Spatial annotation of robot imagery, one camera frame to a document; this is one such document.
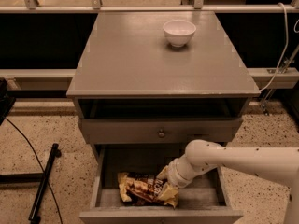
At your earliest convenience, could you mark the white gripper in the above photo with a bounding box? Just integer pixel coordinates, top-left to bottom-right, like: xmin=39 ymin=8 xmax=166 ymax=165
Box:
xmin=157 ymin=158 xmax=193 ymax=203

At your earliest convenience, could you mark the brown chip bag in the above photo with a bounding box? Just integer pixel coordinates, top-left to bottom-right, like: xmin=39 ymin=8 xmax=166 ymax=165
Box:
xmin=118 ymin=172 xmax=178 ymax=208

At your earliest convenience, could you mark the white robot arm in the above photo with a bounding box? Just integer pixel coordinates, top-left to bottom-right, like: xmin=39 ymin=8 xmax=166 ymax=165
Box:
xmin=158 ymin=140 xmax=299 ymax=224

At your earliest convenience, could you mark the round metal drawer knob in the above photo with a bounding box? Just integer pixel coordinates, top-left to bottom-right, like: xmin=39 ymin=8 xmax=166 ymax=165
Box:
xmin=158 ymin=129 xmax=165 ymax=138

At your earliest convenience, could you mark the grey wooden drawer cabinet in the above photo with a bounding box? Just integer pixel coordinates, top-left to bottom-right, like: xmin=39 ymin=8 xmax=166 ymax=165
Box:
xmin=65 ymin=10 xmax=261 ymax=224

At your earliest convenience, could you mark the closed grey top drawer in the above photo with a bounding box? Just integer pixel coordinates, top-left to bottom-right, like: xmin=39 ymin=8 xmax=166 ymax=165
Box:
xmin=78 ymin=118 xmax=242 ymax=145

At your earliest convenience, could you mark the black metal stand leg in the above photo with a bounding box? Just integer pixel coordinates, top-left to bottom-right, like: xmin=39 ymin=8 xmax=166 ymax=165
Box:
xmin=0 ymin=143 xmax=61 ymax=224

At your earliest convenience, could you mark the white ceramic bowl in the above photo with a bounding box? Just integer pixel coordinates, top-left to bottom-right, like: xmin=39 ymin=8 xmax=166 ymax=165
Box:
xmin=163 ymin=20 xmax=196 ymax=48

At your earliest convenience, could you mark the black box at left edge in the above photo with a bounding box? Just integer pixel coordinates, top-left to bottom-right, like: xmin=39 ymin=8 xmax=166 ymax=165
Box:
xmin=0 ymin=79 xmax=16 ymax=125

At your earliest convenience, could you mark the thin black floor cable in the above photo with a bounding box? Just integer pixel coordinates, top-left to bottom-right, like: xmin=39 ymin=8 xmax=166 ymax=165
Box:
xmin=4 ymin=117 xmax=64 ymax=224

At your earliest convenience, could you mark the white hanging cable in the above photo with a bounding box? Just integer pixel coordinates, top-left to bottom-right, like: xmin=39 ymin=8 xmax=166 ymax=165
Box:
xmin=259 ymin=2 xmax=290 ymax=92

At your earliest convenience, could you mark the metal glass railing frame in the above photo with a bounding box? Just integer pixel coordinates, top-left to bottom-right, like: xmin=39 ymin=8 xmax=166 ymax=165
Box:
xmin=0 ymin=0 xmax=299 ymax=15

